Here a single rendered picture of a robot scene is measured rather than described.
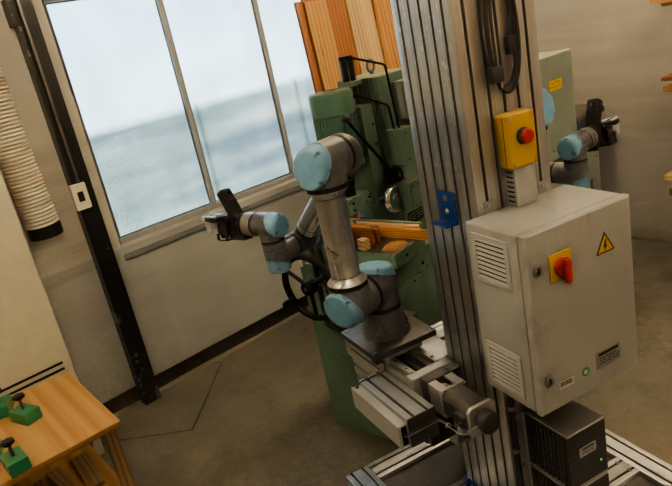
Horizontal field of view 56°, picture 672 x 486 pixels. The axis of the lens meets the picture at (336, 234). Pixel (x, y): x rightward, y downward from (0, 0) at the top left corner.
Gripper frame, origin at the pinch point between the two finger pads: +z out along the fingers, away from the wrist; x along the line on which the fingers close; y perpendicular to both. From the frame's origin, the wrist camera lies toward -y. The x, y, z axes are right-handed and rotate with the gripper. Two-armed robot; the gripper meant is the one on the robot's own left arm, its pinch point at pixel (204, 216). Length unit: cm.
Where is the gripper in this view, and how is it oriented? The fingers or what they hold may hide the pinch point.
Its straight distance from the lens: 218.0
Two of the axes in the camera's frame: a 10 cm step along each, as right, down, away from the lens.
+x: 6.1, -2.5, 7.5
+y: 1.4, 9.7, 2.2
